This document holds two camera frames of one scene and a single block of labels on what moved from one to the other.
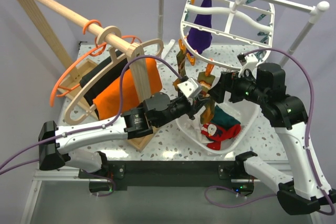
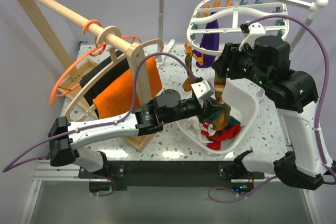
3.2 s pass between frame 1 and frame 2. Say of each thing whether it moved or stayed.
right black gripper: moved
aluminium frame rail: stayed
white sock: stayed
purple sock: moved
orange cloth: stayed
